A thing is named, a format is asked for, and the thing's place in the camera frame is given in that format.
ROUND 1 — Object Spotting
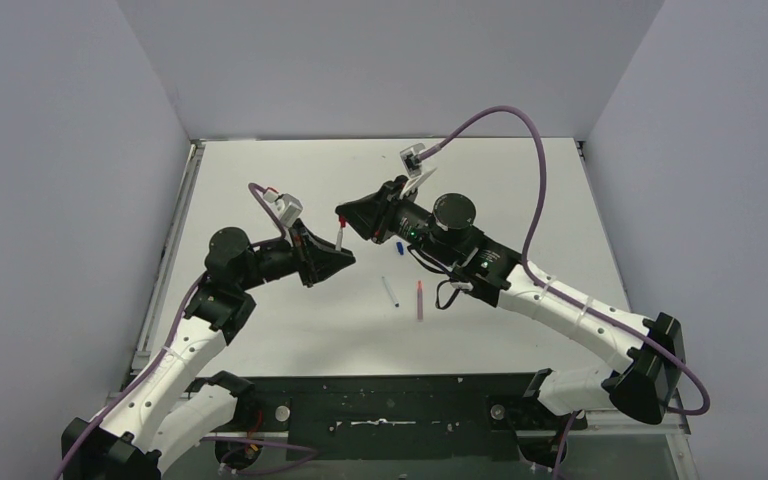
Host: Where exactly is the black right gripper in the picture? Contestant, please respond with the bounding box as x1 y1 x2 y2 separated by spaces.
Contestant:
337 176 458 268

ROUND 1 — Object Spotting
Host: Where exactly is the white red marker pen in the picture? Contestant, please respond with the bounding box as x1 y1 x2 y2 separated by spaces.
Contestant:
335 227 344 251

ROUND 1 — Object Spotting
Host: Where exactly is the white blue marker pen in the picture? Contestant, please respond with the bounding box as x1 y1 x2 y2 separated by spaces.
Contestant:
381 276 400 308

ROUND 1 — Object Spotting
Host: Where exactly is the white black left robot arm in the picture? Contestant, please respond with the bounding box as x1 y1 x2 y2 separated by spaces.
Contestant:
54 220 356 479

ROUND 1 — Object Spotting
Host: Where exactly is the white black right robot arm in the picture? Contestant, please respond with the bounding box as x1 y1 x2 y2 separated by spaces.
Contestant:
335 176 684 425

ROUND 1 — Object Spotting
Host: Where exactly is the pink marker pen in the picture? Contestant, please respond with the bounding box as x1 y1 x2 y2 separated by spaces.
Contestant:
415 280 424 322

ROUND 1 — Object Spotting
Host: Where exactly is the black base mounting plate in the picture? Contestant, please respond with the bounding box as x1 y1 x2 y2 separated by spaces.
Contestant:
178 370 657 465

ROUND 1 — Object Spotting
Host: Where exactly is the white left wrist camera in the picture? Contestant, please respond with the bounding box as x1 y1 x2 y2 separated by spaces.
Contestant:
272 194 304 228

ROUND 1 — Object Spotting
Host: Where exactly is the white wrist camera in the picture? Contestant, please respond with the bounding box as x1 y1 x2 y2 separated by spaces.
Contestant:
272 194 304 228
399 143 440 199

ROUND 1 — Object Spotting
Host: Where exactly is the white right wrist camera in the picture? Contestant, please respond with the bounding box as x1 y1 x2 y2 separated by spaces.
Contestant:
399 143 440 199

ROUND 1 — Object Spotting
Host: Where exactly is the left side aluminium rail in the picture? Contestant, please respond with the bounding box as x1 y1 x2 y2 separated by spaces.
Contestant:
129 139 205 375

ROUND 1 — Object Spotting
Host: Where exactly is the aluminium frame rail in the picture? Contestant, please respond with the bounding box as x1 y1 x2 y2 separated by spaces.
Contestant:
95 389 691 439

